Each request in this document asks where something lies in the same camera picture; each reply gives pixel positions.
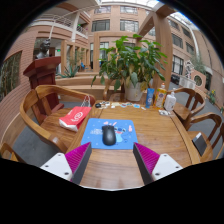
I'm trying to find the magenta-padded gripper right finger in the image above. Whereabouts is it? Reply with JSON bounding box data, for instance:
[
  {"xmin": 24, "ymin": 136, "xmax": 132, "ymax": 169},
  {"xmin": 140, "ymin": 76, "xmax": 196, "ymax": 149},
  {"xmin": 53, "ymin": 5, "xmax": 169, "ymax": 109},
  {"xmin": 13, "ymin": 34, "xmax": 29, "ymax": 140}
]
[{"xmin": 132, "ymin": 142, "xmax": 184, "ymax": 186}]

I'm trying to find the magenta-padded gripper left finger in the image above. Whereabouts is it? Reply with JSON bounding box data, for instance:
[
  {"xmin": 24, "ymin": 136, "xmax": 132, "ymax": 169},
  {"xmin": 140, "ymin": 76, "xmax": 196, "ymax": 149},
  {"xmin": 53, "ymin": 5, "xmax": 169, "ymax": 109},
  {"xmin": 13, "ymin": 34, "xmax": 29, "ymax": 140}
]
[{"xmin": 39, "ymin": 142, "xmax": 93, "ymax": 185}]

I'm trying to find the black computer mouse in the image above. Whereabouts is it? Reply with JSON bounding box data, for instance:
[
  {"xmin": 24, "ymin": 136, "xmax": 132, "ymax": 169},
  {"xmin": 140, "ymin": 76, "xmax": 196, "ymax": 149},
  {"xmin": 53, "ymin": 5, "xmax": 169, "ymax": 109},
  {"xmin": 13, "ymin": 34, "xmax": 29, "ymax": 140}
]
[{"xmin": 101, "ymin": 124, "xmax": 117, "ymax": 147}]

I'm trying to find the blue cartoon mouse pad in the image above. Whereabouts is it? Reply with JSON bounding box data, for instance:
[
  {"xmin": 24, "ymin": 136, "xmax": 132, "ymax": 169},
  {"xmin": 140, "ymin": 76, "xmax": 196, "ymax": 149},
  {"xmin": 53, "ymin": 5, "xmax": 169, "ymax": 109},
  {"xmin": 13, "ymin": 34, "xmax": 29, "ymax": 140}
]
[{"xmin": 80, "ymin": 117, "xmax": 139, "ymax": 150}]

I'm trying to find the black box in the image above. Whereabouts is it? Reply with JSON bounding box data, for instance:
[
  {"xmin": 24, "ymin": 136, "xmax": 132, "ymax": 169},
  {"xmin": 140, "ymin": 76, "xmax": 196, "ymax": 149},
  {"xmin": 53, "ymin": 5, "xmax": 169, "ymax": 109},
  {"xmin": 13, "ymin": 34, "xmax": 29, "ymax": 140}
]
[{"xmin": 192, "ymin": 132, "xmax": 208, "ymax": 157}]

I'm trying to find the wooden armchair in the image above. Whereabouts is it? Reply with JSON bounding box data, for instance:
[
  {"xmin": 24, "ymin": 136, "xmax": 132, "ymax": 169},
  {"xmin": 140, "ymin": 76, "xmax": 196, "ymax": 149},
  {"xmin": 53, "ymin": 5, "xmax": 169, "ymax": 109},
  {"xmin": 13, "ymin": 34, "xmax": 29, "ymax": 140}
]
[
  {"xmin": 183, "ymin": 112, "xmax": 224, "ymax": 161},
  {"xmin": 102, "ymin": 78, "xmax": 126, "ymax": 103},
  {"xmin": 168, "ymin": 87, "xmax": 207, "ymax": 123},
  {"xmin": 0, "ymin": 142, "xmax": 25, "ymax": 164},
  {"xmin": 19, "ymin": 84, "xmax": 97, "ymax": 154}
]

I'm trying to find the red shopping bag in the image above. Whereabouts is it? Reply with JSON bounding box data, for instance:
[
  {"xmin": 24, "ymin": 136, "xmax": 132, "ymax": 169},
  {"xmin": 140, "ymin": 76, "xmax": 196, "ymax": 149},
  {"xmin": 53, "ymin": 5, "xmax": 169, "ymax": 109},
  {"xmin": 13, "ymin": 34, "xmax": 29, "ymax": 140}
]
[{"xmin": 58, "ymin": 95, "xmax": 93, "ymax": 133}]

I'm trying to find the clear plastic packet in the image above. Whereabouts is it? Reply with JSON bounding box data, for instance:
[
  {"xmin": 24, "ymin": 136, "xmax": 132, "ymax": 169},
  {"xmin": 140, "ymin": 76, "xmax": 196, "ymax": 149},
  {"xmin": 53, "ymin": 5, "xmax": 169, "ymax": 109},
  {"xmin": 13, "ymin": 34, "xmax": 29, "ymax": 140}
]
[{"xmin": 158, "ymin": 109, "xmax": 172, "ymax": 117}]

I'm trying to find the white pump bottle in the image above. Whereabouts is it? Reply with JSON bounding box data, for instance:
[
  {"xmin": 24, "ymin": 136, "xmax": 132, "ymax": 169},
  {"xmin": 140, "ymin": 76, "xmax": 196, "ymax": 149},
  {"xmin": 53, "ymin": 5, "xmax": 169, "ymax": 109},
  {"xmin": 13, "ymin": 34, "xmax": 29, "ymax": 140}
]
[{"xmin": 163, "ymin": 88, "xmax": 177, "ymax": 112}]

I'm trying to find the orange dish soap bottle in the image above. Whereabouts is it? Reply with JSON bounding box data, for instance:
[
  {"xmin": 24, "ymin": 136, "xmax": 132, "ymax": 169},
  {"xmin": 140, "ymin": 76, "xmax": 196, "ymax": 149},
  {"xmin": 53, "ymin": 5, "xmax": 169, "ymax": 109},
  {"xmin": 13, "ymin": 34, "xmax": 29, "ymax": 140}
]
[{"xmin": 153, "ymin": 82, "xmax": 167, "ymax": 110}]

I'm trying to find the blue squeeze tube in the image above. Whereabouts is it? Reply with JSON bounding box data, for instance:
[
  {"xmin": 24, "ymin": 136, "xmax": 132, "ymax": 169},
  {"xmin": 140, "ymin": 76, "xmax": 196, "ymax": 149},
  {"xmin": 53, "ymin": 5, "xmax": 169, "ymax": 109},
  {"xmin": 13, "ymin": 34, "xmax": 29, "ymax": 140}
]
[{"xmin": 145, "ymin": 87, "xmax": 156, "ymax": 109}]

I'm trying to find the dark red wooden podium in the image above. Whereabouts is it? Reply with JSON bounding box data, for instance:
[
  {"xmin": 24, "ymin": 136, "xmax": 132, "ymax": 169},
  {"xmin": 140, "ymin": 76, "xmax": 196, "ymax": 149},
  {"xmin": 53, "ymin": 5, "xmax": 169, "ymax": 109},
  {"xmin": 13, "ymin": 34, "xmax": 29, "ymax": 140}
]
[{"xmin": 23, "ymin": 55, "xmax": 66, "ymax": 124}]

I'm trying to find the spiky green agave plant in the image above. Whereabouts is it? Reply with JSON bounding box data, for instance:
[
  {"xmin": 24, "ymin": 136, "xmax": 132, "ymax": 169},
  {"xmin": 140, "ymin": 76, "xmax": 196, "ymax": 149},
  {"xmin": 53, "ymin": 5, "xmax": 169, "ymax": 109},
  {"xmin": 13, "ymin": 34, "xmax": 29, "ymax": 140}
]
[{"xmin": 64, "ymin": 63, "xmax": 82, "ymax": 79}]

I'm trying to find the white sculpture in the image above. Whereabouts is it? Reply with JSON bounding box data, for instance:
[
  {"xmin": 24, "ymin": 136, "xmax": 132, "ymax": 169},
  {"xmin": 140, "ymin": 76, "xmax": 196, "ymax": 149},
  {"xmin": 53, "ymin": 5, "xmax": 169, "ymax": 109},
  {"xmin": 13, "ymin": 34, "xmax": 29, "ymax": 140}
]
[{"xmin": 185, "ymin": 60, "xmax": 195, "ymax": 79}]

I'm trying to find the green plant in white pot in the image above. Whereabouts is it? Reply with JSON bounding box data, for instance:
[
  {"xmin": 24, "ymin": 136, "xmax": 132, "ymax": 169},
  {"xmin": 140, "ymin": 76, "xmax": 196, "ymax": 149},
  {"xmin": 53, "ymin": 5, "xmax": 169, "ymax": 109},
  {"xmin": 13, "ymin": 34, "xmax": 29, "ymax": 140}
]
[{"xmin": 91, "ymin": 33, "xmax": 169, "ymax": 102}]

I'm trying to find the dark bust statue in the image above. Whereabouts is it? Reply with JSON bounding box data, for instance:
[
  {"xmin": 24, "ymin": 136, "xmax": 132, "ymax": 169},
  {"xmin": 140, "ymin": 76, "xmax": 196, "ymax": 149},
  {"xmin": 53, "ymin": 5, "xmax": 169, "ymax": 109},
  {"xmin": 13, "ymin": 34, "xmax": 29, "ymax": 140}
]
[{"xmin": 34, "ymin": 38, "xmax": 52, "ymax": 60}]

